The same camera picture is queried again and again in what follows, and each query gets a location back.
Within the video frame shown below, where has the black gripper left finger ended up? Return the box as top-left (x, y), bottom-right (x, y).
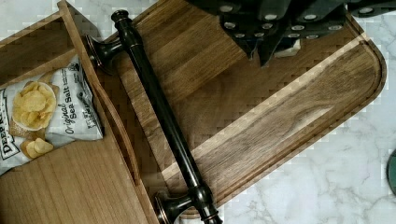
top-left (219, 0), bottom-right (291, 60)

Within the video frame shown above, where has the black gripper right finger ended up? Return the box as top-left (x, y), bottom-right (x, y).
top-left (259, 3), bottom-right (346, 66)

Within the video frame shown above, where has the dark bronze drawer handle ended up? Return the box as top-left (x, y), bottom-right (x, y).
top-left (86, 9), bottom-right (222, 224)

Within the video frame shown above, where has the wooden drawer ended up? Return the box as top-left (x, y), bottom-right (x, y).
top-left (1, 0), bottom-right (159, 224)

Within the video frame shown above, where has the wooden cutting board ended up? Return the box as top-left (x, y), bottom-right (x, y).
top-left (104, 0), bottom-right (388, 220)

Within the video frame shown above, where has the sea salt chips bag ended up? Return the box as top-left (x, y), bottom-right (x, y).
top-left (1, 56), bottom-right (103, 173)

